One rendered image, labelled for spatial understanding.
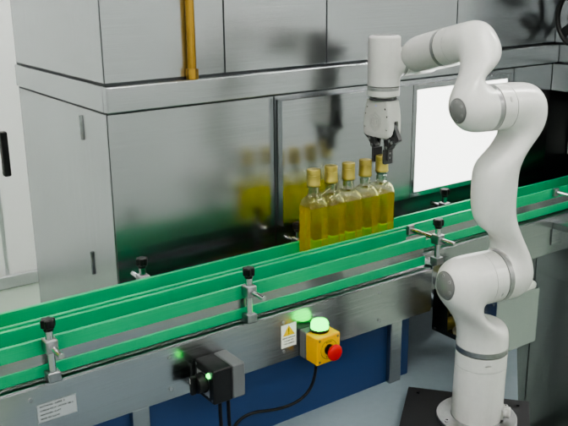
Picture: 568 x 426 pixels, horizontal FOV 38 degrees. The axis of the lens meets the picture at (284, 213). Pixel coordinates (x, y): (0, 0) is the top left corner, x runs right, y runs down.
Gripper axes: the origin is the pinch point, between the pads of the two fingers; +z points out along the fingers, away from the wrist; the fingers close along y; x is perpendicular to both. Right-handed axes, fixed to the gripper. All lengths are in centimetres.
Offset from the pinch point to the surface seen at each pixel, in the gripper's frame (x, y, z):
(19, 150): 2, -310, 50
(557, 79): 91, -12, -11
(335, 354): -37, 25, 38
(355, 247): -14.5, 6.3, 21.3
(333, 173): -17.9, 1.4, 2.1
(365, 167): -7.0, 1.3, 2.2
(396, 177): 17.1, -11.9, 11.3
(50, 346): -100, 16, 20
